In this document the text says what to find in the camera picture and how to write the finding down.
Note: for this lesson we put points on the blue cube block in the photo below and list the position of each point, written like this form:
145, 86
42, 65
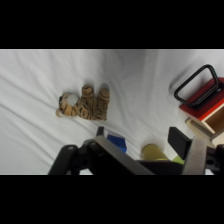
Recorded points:
118, 141

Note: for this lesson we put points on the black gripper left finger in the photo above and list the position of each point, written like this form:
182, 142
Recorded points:
111, 154

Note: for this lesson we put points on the white tablecloth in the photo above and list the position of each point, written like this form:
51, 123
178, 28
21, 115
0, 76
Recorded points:
40, 100

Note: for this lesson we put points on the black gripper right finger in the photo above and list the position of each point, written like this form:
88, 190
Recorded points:
195, 156

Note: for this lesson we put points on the yellow plastic cup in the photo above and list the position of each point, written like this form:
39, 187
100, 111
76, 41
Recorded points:
153, 152

